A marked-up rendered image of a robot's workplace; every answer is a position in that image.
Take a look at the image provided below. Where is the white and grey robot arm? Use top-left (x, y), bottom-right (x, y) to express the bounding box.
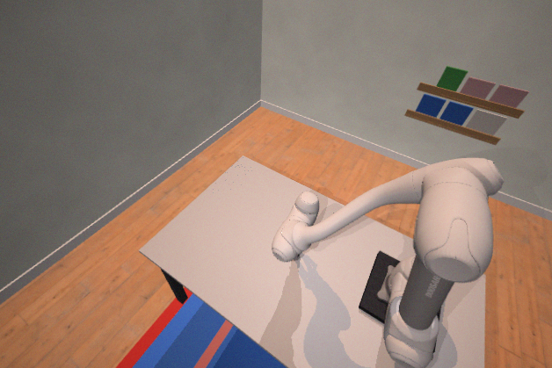
top-left (272, 158), bottom-right (504, 368)

